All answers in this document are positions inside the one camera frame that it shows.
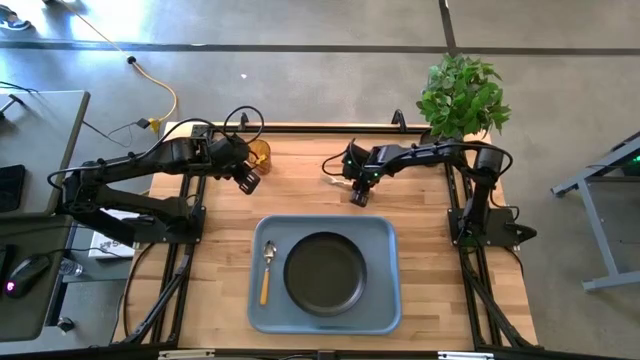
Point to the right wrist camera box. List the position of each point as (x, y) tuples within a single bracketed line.
[(360, 197)]

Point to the white printed paper sheet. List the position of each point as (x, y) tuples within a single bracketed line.
[(107, 245)]

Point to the blue plastic tray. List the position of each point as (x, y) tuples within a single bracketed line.
[(380, 250)]

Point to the black curved bracket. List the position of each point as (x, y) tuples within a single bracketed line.
[(243, 121), (398, 120)]

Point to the small green leafy tree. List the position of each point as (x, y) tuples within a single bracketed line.
[(460, 100)]

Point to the black round plate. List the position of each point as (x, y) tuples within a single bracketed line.
[(325, 275)]

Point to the black flat pad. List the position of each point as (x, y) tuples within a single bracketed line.
[(11, 187)]

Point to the person's shoe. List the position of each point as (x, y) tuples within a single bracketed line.
[(12, 20)]

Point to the light grey desk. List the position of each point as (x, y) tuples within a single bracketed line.
[(45, 145)]

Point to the grey metal table frame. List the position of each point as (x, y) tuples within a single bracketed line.
[(595, 225)]

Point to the table-level camera box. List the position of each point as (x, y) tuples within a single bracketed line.
[(326, 355)]

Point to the dark grey desk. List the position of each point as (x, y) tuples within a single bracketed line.
[(30, 315)]

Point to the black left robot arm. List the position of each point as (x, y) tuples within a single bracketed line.
[(125, 167)]

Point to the black plant pot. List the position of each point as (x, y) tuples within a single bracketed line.
[(425, 136)]

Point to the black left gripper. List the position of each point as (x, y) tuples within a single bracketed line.
[(232, 157)]

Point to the clear water bottle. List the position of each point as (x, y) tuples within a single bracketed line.
[(71, 267)]

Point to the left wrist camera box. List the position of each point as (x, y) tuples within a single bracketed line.
[(248, 181)]

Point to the black aluminium table frame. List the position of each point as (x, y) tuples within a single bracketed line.
[(325, 130)]

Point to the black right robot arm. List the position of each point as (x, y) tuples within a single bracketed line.
[(480, 200)]

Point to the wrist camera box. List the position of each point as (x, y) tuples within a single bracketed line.
[(248, 181), (360, 197)]

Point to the black computer mouse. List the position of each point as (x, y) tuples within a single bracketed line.
[(25, 275)]

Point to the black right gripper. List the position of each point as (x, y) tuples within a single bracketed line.
[(364, 165)]

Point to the silver metal bracket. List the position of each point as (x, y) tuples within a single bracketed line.
[(185, 354), (465, 356)]

